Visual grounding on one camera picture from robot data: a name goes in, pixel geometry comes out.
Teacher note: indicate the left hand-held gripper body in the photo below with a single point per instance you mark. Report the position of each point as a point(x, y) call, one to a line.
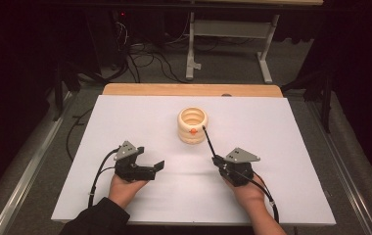
point(126, 151)

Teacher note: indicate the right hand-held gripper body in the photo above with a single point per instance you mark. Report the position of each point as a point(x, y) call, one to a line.
point(241, 156)

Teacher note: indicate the black pen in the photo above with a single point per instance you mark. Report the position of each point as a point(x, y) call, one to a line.
point(208, 140)

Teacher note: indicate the cream ribbed pen holder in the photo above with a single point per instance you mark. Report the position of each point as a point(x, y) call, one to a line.
point(192, 135)

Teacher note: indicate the person's left hand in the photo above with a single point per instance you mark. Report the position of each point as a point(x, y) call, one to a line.
point(123, 191)

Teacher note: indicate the person's right hand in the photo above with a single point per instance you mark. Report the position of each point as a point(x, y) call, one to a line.
point(251, 194)

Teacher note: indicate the white board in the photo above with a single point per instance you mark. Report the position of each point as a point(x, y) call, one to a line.
point(190, 196)

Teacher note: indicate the wooden table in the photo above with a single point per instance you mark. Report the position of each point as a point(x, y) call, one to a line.
point(190, 89)

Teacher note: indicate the black metal stand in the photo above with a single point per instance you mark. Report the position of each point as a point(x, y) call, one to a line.
point(327, 104)
point(58, 94)

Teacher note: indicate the black box with red light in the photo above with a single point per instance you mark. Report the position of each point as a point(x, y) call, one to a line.
point(109, 36)

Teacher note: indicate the aluminium floor rail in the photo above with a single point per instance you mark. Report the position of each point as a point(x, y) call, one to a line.
point(344, 169)
point(27, 169)

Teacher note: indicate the white metal frame desk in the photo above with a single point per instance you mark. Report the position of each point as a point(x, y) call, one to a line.
point(229, 29)

